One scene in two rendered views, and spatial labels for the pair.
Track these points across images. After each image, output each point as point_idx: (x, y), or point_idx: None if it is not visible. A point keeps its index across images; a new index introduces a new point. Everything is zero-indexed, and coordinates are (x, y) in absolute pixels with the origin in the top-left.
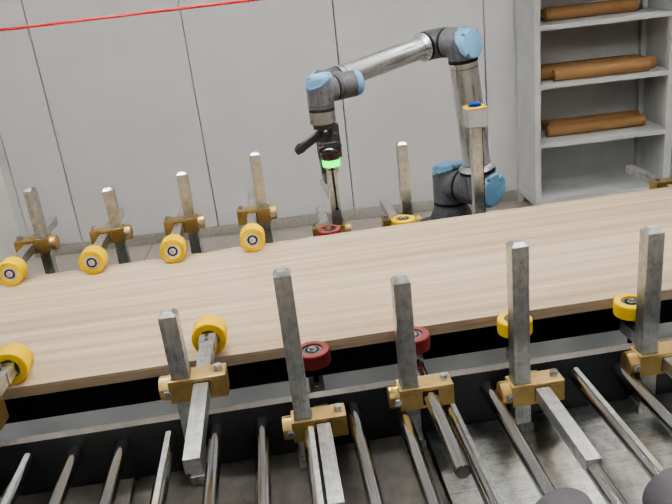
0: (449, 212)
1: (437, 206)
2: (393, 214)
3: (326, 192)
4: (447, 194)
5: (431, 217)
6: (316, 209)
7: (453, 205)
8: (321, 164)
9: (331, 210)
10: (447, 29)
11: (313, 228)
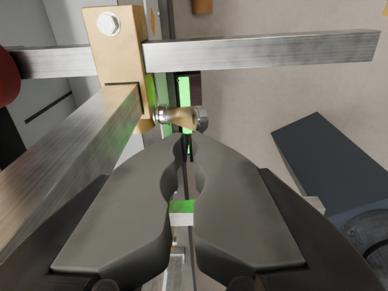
0: (362, 242)
1: (387, 239)
2: (189, 220)
3: (179, 113)
4: (380, 269)
5: (386, 216)
6: (359, 30)
7: (365, 256)
8: (12, 252)
9: (84, 104)
10: None
11: (90, 11)
